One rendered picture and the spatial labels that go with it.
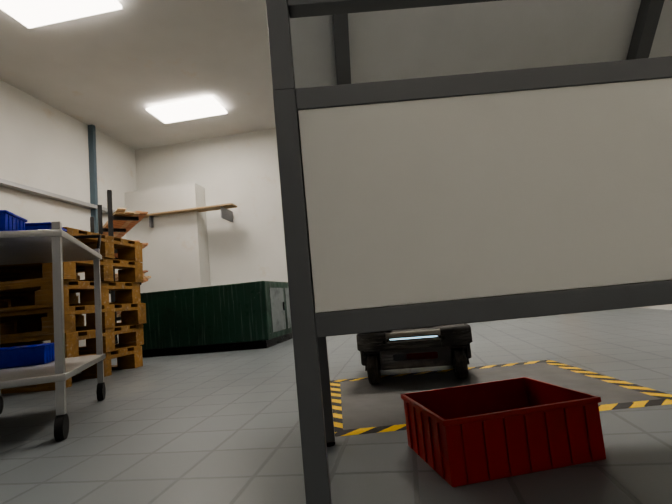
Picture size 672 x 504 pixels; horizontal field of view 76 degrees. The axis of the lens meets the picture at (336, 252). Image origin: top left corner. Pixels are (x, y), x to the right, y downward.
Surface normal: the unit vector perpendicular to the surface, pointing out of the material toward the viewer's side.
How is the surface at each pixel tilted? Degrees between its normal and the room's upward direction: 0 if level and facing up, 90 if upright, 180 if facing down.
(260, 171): 90
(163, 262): 90
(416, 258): 90
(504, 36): 127
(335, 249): 90
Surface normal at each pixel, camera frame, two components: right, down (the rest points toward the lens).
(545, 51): 0.06, 0.51
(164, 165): -0.16, -0.09
